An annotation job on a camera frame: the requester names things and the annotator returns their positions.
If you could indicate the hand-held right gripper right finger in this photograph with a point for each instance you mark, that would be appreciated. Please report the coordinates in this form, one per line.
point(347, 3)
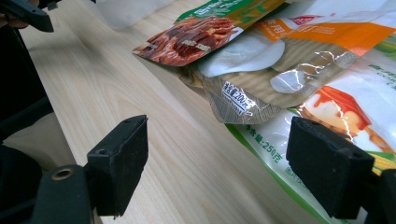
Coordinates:
point(330, 168)

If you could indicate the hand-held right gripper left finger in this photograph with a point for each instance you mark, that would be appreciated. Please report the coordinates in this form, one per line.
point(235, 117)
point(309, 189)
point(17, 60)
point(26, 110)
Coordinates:
point(120, 161)

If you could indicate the clear plastic bag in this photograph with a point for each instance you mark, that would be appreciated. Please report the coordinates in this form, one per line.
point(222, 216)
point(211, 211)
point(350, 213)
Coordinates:
point(124, 12)

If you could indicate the orange and white food packet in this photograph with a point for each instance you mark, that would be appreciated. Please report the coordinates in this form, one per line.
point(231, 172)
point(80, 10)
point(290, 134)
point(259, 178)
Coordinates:
point(249, 87)

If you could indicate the green dried meat packet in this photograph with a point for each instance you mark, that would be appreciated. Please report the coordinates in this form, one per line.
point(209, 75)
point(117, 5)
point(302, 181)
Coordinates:
point(193, 40)

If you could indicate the white and green starch packet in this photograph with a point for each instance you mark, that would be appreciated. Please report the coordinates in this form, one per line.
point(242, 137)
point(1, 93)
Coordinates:
point(271, 140)

